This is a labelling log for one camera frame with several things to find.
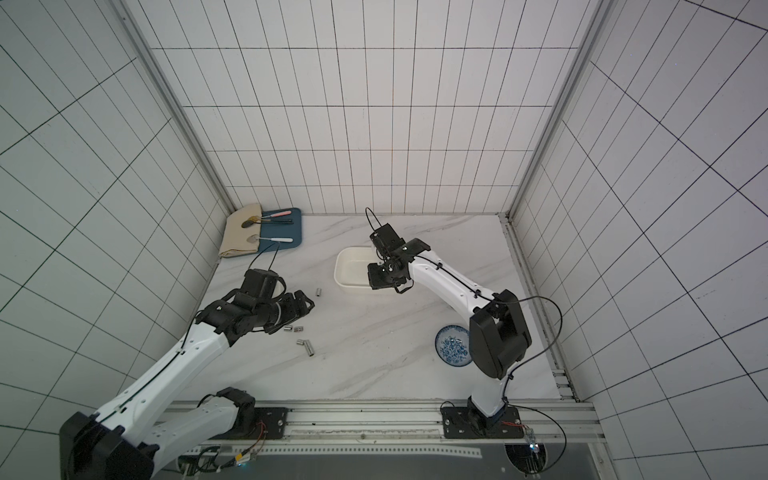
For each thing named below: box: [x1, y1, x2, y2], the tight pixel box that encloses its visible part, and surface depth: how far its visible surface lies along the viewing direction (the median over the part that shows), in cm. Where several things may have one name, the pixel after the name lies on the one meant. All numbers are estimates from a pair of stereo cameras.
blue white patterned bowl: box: [435, 324, 472, 367], surface depth 85 cm
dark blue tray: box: [258, 207, 302, 253], surface depth 120 cm
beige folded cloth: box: [219, 203, 262, 257], surface depth 117 cm
